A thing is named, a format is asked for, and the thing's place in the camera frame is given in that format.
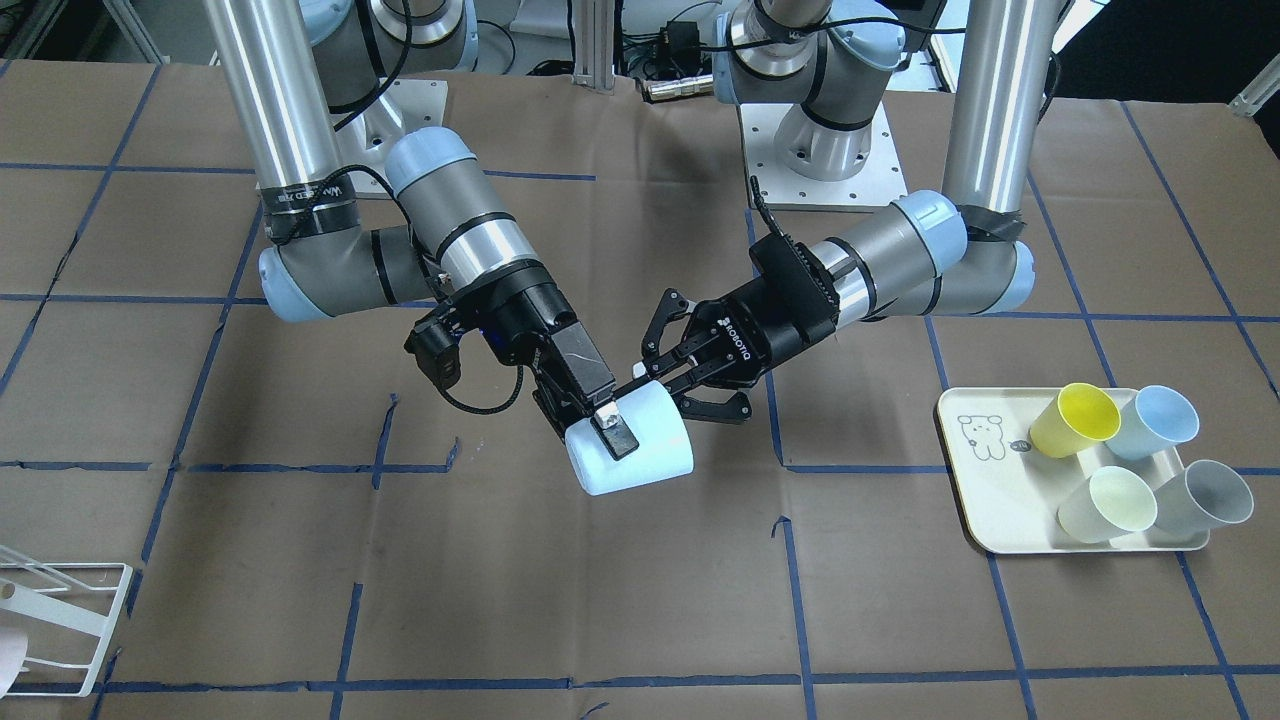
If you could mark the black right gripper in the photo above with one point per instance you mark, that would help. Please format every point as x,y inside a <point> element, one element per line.
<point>533,310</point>

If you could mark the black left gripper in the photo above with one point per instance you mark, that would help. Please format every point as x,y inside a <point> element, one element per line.
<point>752,335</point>

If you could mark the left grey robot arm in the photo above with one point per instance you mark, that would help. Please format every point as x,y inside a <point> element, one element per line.
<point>954,251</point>

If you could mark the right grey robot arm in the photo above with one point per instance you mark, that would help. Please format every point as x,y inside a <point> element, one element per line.
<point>366,207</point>

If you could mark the yellow plastic cup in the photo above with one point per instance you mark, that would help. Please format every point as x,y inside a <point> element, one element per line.
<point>1079,416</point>

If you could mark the pale green plastic cup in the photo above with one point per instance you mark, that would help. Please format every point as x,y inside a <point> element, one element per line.
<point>1113,502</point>

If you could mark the light blue plastic cup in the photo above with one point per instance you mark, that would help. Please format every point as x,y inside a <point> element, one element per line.
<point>1157,418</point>

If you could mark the grey plastic cup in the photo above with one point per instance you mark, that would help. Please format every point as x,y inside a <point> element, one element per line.
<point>1207,494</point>

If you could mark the cream plastic tray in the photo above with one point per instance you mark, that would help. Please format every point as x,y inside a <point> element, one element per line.
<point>1010,492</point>

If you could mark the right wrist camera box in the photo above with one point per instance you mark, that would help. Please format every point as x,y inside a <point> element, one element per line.
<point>434,343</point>

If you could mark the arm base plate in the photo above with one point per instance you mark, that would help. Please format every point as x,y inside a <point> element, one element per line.
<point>802,166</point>
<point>407,106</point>

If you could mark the aluminium frame post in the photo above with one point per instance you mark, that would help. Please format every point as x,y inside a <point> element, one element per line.
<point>593,27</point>

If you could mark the white wire dish rack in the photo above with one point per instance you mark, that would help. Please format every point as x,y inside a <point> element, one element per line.
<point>69,611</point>

